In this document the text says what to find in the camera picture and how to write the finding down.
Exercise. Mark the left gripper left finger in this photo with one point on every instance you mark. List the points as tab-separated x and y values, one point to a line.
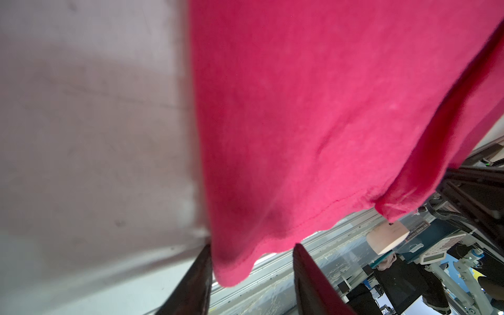
193	293

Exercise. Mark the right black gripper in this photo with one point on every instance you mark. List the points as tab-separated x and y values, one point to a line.
474	196

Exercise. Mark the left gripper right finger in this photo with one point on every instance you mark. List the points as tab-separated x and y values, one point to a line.
314	293

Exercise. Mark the magenta pink t shirt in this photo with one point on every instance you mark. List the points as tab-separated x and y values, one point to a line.
309	111

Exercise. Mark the pink round disc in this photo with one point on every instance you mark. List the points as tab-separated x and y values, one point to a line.
386	236

